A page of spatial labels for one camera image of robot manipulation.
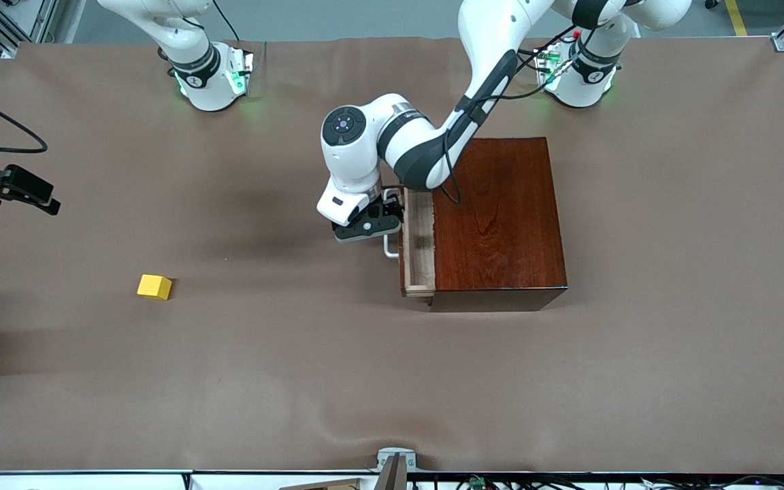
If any light wooden drawer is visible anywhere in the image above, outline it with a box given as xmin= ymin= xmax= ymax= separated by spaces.
xmin=399 ymin=189 xmax=437 ymax=298

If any yellow wooden block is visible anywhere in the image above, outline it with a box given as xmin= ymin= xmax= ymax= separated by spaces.
xmin=137 ymin=274 xmax=173 ymax=301

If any dark red-brown wooden cabinet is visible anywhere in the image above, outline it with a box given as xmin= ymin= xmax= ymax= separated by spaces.
xmin=428 ymin=137 xmax=568 ymax=312

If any brown table cover cloth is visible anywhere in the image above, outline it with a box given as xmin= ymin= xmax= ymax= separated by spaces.
xmin=0 ymin=35 xmax=784 ymax=475

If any tan wooden board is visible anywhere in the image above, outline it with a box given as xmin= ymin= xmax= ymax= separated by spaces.
xmin=278 ymin=478 xmax=365 ymax=490

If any aluminium frame structure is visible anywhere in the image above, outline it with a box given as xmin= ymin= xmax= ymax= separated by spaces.
xmin=0 ymin=0 xmax=80 ymax=59

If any black base cable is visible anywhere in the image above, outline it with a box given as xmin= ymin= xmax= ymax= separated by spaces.
xmin=212 ymin=0 xmax=242 ymax=43

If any grey metal camera bracket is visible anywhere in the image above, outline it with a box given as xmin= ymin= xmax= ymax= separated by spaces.
xmin=374 ymin=446 xmax=418 ymax=490

